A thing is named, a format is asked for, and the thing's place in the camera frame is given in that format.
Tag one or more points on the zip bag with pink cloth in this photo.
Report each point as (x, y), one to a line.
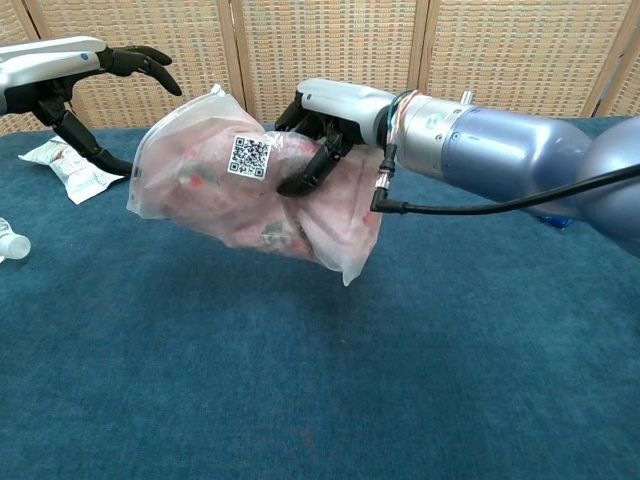
(210, 200)

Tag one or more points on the white green snack packet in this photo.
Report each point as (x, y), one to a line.
(55, 160)

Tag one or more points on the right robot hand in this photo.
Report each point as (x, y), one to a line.
(345, 105)

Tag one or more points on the clear bottle with white cap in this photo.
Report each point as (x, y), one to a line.
(12, 245)

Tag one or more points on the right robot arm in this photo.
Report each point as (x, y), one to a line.
(500, 145)

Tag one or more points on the blue carpeted table surface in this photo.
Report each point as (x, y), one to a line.
(250, 375)

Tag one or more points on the wicker folding screen panel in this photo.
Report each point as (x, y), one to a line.
(631, 92)
(200, 40)
(520, 50)
(330, 40)
(10, 20)

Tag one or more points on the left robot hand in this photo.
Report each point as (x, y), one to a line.
(40, 65)

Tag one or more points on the blue cookie box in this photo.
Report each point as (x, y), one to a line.
(556, 222)

